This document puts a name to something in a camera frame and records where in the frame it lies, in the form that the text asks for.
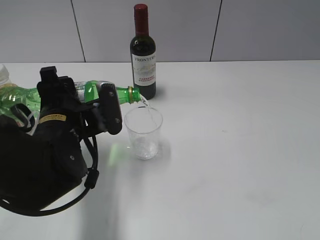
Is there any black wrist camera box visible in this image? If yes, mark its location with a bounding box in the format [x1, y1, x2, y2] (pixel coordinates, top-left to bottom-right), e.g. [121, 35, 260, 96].
[97, 82, 122, 135]

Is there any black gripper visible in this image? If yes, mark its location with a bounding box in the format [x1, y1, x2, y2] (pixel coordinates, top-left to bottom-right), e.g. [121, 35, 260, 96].
[36, 66, 100, 140]

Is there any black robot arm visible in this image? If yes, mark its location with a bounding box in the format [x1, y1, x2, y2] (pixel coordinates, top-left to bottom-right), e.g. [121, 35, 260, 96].
[0, 66, 99, 217]

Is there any transparent plastic cup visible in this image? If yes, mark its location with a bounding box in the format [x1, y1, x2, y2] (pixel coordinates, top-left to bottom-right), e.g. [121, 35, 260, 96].
[124, 106, 163, 160]

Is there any orange juice bottle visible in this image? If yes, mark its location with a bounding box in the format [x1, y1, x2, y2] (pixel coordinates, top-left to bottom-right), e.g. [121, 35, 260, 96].
[0, 63, 18, 91]

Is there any dark red wine bottle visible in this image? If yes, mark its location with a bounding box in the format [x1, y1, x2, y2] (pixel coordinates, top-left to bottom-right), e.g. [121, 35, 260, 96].
[129, 3, 156, 100]

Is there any green sprite bottle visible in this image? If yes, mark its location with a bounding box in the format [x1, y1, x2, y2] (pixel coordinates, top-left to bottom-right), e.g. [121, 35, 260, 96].
[0, 80, 142, 118]

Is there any black cable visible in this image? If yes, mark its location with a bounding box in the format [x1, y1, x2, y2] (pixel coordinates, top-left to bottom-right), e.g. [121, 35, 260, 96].
[0, 104, 100, 218]

